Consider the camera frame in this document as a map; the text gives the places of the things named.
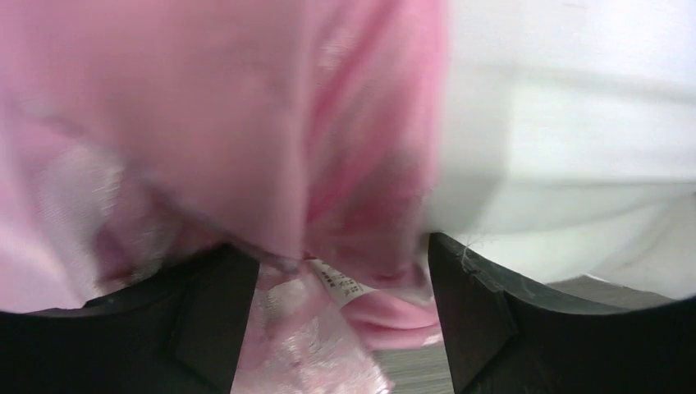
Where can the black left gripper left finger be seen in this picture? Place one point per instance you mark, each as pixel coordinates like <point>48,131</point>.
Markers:
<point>179,331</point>

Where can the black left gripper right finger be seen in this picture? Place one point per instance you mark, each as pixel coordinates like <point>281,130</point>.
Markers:
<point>506,333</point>

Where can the white pillow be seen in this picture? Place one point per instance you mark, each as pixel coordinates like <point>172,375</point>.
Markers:
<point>568,140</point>

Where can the pink pillowcase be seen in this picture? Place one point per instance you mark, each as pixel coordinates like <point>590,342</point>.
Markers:
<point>137,134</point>

